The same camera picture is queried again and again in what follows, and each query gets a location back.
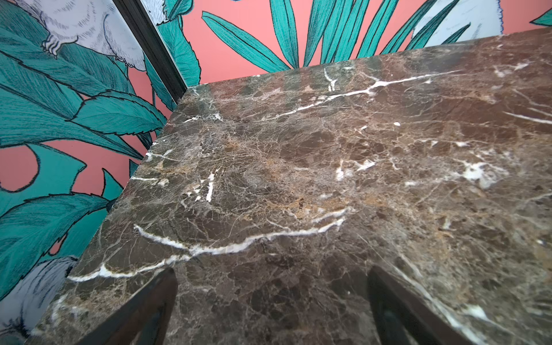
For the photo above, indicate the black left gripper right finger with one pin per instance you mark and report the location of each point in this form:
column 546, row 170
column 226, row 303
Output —
column 400, row 316

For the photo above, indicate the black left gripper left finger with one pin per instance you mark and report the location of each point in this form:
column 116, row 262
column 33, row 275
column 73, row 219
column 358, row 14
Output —
column 144, row 318

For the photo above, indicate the black left corner post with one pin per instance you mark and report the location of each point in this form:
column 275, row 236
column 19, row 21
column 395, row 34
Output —
column 145, row 32

